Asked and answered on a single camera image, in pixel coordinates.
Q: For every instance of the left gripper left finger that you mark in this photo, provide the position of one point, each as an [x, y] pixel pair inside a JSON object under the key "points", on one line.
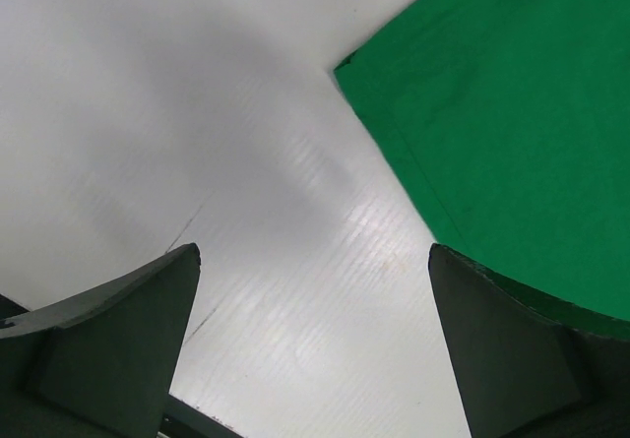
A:
{"points": [[99, 363]]}

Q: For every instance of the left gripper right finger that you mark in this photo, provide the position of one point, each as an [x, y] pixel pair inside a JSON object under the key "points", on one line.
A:
{"points": [[526, 363]]}

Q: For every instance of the green t shirt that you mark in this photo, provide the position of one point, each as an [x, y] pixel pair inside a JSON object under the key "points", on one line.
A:
{"points": [[507, 123]]}

